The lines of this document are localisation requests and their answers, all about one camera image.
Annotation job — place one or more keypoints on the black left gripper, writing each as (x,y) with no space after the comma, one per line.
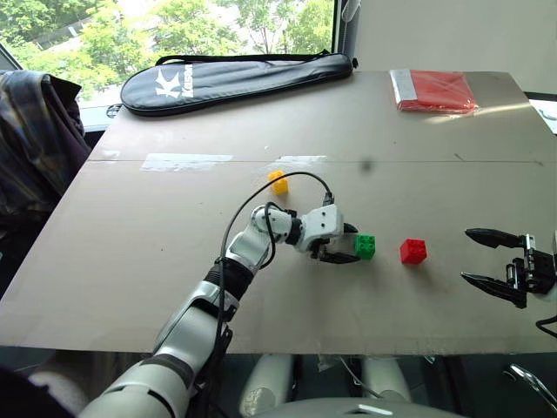
(323,247)

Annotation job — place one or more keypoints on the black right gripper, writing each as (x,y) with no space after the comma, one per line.
(531,267)

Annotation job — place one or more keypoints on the green toy brick cube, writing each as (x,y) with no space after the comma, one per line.
(365,247)

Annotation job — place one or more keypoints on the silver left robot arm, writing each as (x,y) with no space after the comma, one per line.
(191,313)

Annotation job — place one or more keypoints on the red toy brick cube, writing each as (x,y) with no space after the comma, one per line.
(413,251)

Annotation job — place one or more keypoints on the yellow toy brick cube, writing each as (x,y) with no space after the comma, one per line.
(279,182)

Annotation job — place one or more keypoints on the short clear tape strip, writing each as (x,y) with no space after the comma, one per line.
(302,159)

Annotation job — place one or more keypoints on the chrome metal bar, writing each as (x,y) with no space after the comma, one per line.
(532,384)

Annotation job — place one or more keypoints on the white rounded robot leg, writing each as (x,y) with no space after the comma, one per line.
(384,378)
(265,383)

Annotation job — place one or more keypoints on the white paper sheet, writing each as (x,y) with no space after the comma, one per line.
(546,114)

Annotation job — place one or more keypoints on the red plastic packet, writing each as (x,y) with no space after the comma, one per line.
(437,91)

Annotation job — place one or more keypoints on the long clear tape strip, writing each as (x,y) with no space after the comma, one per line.
(187,162)

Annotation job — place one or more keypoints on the black racket bag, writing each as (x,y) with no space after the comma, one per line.
(235,82)

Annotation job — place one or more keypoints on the dark patterned cloth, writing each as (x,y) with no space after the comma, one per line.
(35,143)

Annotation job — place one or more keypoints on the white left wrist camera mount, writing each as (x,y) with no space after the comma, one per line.
(324,222)

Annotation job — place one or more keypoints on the dark window frame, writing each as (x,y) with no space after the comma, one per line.
(344,30)

